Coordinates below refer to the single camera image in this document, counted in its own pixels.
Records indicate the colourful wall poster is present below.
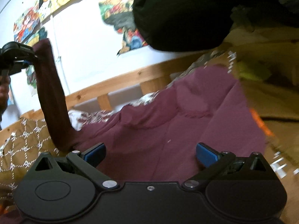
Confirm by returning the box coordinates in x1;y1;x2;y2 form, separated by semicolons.
98;0;147;55
7;0;111;105

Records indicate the maroon long-sleeve shirt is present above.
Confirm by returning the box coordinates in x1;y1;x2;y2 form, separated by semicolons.
33;39;266;182

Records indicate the colourful wall poster right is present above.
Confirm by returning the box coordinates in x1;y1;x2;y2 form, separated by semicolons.
98;0;147;55

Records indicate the person's left hand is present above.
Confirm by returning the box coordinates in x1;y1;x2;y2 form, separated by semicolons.
0;76;11;120

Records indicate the brown PF patterned blanket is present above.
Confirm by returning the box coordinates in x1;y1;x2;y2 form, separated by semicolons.
0;49;299;224

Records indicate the wooden bed frame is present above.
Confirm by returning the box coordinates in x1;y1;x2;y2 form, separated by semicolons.
0;53;206;145

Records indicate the black hanging garment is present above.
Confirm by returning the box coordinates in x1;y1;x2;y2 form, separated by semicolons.
133;0;298;52

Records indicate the white floral pillow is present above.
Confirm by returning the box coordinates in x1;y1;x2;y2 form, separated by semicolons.
68;91;159;131

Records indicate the yellow-green soft object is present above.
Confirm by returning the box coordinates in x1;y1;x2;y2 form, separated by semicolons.
238;61;272;81

